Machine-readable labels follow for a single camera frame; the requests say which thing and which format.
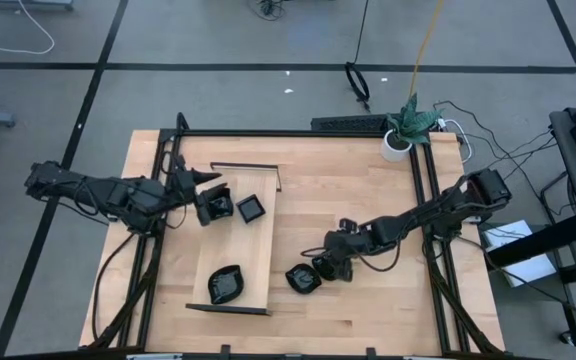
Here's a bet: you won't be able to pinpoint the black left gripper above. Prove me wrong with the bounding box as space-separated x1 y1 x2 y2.
167 167 231 227

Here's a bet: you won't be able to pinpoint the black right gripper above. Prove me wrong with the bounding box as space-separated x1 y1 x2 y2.
312 218 377 282

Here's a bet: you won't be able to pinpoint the black square mini plate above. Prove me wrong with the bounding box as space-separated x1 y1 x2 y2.
235 193 267 224
206 192 235 220

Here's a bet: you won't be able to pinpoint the wooden riser shelf black legs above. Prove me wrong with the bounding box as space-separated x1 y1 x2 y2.
186 160 283 316

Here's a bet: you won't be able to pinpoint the snake plant in white pot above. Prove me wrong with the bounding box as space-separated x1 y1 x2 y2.
379 92 444 164

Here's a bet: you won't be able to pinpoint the black ribbed bar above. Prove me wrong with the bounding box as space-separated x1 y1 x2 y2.
310 113 392 133

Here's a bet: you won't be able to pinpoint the white paper sheet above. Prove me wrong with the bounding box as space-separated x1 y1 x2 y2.
482 219 558 289

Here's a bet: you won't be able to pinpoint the black aluminium rig frame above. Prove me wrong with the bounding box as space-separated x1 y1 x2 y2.
78 112 508 360

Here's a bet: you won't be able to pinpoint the black coiled floor cable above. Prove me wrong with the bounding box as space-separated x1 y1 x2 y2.
343 0 373 113

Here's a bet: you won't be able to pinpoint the white power cable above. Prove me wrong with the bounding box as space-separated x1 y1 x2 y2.
435 117 473 165

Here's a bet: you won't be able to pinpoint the white floor cable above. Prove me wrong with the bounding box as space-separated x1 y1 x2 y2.
0 0 57 56

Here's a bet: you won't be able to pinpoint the yellow hanging cable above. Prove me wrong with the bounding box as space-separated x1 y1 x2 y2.
407 0 445 101

